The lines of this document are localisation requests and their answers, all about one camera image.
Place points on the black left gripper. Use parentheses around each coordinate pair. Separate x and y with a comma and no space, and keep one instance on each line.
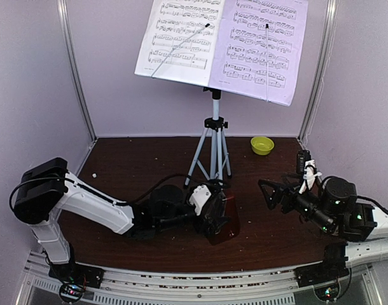
(214,227)

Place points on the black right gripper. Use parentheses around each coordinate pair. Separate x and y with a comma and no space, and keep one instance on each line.
(290,191)

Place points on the brown wooden metronome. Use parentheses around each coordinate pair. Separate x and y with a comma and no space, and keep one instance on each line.
(232,229)

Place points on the white perforated music stand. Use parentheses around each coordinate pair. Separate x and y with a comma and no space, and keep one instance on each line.
(219,152)

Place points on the lavender bottom paper sheet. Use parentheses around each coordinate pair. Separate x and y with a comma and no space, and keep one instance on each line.
(258,50)

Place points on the sheet music page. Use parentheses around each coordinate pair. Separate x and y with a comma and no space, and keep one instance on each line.
(180,41)

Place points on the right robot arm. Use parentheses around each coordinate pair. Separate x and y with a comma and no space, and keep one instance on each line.
(337,210)

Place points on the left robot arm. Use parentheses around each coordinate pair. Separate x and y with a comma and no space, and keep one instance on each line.
(50,187)

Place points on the lime green bowl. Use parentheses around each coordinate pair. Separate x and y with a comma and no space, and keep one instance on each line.
(262,146)

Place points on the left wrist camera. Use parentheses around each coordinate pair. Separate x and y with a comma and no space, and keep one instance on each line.
(199,197)

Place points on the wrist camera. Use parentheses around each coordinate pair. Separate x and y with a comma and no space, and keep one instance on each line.
(306,168)
(199,197)

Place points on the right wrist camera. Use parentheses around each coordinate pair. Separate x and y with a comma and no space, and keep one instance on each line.
(306,168)

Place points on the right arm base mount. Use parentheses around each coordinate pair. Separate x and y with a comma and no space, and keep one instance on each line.
(318,274)

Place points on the aluminium front rail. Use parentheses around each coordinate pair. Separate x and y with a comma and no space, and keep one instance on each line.
(124,286)

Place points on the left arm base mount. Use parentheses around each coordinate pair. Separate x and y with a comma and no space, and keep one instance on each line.
(78,274)

